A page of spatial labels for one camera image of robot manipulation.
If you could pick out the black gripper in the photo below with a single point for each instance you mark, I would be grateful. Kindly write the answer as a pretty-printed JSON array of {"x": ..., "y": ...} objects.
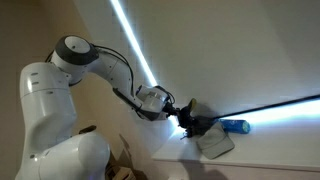
[{"x": 183, "y": 115}]

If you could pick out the dark shirt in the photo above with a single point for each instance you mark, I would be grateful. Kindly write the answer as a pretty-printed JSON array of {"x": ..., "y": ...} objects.
[{"x": 197, "y": 125}]

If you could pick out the white cap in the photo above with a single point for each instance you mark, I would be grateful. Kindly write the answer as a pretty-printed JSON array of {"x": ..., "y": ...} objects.
[{"x": 215, "y": 142}]

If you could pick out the blue cylindrical can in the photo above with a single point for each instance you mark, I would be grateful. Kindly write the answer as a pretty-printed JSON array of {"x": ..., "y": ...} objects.
[{"x": 236, "y": 126}]

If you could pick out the black cap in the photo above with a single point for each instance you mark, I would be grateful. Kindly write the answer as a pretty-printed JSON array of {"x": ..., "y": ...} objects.
[{"x": 191, "y": 105}]

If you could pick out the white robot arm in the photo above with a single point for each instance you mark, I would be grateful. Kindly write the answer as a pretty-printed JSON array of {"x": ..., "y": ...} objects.
[{"x": 51, "y": 151}]

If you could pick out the cardboard boxes under shelf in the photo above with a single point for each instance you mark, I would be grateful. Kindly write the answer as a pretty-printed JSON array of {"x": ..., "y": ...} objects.
[{"x": 120, "y": 166}]

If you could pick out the white LED light strip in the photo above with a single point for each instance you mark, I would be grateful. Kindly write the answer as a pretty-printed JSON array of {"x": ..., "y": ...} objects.
[{"x": 122, "y": 17}]

